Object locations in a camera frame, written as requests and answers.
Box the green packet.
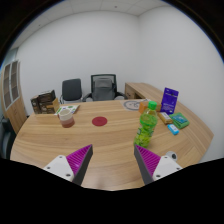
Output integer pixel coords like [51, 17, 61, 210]
[169, 112, 191, 130]

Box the brown and black carton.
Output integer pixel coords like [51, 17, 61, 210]
[39, 97, 61, 115]

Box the small blue box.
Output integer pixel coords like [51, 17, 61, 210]
[166, 123, 180, 136]

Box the wooden shelf unit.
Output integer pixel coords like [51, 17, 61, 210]
[0, 59, 28, 134]

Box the grey mesh office chair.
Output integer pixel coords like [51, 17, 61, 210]
[82, 73, 128, 102]

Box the small tan box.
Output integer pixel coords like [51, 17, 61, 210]
[158, 111, 174, 125]

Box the white sticker sheet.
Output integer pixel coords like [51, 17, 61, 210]
[54, 104, 81, 116]

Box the green drink bottle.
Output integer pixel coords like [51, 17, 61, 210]
[133, 100, 159, 149]

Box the dark armchair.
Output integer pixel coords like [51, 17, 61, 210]
[0, 116, 17, 160]

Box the flat round red coaster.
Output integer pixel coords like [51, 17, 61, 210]
[91, 116, 109, 127]

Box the clear sheet with grey ring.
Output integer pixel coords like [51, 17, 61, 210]
[121, 98, 149, 112]

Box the wooden side desk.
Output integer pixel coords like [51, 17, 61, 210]
[124, 82, 168, 102]

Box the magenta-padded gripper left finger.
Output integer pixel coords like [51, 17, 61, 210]
[42, 143, 94, 187]

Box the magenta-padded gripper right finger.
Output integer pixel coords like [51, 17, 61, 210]
[133, 144, 184, 186]

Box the purple pouch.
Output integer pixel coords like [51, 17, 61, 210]
[160, 87, 180, 115]

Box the black printed carton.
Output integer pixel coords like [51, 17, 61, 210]
[37, 89, 57, 104]
[30, 95, 42, 115]

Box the black office chair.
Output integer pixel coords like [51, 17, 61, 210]
[59, 78, 84, 104]

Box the white and brown ribbed mug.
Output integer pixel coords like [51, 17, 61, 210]
[57, 108, 76, 129]

